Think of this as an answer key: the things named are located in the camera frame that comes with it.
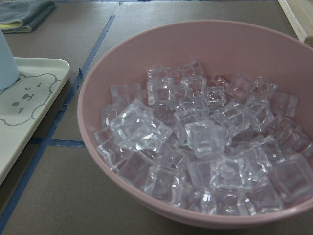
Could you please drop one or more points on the pink bowl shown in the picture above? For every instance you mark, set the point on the pink bowl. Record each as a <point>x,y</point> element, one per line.
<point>269,73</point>

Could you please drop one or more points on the clear ice cubes pile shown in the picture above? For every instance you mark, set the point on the clear ice cubes pile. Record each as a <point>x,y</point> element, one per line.
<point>221,145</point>

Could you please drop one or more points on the light blue plastic cup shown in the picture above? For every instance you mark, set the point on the light blue plastic cup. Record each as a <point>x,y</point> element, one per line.
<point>9,72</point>

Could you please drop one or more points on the cream bear tray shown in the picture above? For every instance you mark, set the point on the cream bear tray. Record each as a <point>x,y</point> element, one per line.
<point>24,105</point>

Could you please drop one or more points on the grey folded cloth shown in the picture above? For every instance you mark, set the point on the grey folded cloth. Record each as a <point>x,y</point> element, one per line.
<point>23,16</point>

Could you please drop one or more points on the wooden cutting board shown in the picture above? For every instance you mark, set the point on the wooden cutting board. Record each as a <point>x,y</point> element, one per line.
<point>300,16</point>

